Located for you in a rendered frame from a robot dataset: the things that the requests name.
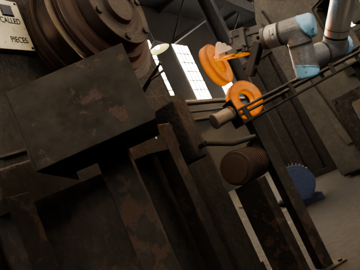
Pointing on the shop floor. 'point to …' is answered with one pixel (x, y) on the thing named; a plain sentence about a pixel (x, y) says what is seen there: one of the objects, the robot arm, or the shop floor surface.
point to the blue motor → (304, 183)
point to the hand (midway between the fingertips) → (214, 60)
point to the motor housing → (262, 207)
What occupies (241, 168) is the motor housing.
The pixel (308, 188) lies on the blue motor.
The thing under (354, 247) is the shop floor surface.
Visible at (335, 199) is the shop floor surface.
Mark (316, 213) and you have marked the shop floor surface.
